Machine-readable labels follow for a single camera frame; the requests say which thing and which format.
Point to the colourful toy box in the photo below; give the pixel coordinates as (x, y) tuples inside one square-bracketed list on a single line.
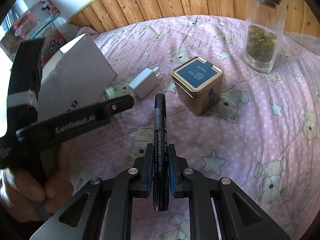
[(32, 22)]

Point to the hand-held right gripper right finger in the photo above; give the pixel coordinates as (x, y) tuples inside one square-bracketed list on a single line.
[(171, 167)]

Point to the black marker pen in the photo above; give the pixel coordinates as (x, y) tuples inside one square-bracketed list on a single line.
[(161, 142)]

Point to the clear bubble wrap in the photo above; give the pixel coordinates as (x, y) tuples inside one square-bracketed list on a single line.
[(305, 41)]

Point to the person's left hand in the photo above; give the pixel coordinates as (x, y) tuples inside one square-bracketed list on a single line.
[(25, 187)]

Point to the pink bear print blanket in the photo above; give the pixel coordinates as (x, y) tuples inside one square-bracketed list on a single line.
[(250, 130)]

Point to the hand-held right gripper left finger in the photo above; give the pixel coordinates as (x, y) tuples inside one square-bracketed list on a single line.
[(149, 167)]

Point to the white cardboard box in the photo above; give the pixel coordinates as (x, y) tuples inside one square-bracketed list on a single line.
[(75, 75)]

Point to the glass jar with tea leaves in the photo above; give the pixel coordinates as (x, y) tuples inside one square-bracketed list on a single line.
[(260, 45)]

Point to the dark printed box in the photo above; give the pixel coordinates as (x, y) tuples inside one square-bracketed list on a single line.
[(53, 42)]

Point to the green tape roll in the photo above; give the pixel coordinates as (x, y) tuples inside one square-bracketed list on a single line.
[(111, 93)]

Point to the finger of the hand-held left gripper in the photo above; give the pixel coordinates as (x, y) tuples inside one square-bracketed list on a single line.
[(117, 106)]

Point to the gold tin with blue lid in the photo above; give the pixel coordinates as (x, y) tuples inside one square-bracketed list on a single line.
[(197, 92)]

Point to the white charger plug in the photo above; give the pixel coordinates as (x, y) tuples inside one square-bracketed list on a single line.
[(143, 85)]

